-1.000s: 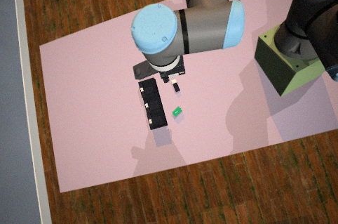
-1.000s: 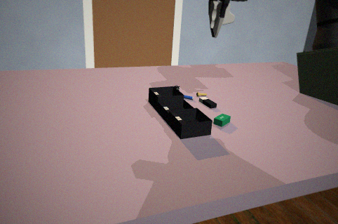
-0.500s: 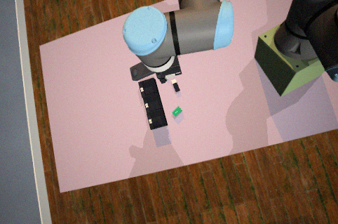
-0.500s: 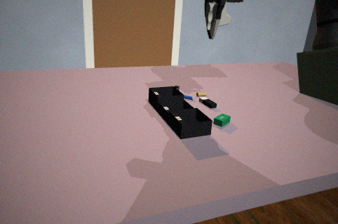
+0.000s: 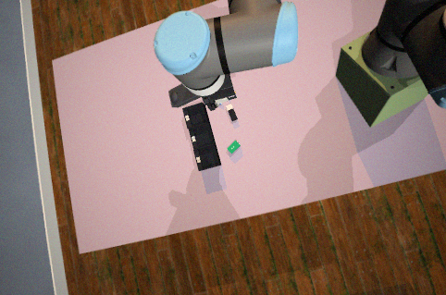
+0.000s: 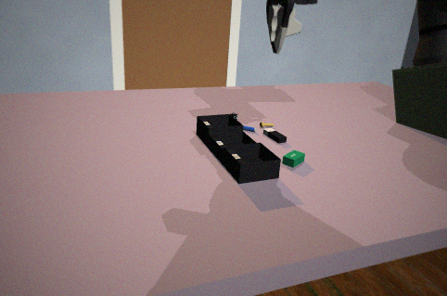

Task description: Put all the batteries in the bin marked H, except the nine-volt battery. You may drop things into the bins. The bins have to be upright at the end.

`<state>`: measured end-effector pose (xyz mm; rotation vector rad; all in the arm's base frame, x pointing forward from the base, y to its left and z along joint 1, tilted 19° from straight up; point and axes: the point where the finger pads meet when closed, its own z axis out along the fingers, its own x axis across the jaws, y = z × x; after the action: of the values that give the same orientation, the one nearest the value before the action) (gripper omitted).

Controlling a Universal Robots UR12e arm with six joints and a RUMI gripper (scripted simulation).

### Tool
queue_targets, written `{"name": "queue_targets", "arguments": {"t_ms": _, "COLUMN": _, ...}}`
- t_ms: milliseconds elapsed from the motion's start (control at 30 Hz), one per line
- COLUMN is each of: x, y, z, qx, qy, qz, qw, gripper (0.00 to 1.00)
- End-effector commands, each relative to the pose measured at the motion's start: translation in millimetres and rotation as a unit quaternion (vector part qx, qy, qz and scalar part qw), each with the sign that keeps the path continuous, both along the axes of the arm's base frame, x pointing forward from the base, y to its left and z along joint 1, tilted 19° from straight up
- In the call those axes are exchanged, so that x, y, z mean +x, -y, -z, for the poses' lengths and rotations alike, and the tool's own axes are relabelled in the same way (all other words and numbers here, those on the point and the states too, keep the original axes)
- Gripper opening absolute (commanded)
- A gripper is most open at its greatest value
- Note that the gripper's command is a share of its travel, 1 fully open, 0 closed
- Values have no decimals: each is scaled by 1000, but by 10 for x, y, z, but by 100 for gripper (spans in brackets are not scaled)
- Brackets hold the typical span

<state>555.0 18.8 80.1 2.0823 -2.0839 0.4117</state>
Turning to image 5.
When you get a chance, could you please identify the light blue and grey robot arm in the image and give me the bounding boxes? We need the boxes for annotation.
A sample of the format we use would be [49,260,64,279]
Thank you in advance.
[154,0,446,108]

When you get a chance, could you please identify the black rack of bins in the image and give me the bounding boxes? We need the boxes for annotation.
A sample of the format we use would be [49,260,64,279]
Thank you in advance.
[182,103,221,171]

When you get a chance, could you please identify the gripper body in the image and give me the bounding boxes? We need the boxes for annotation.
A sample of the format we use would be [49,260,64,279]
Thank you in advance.
[202,74,237,105]

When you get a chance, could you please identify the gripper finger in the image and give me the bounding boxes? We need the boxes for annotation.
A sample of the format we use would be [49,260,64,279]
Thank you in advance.
[207,98,228,111]

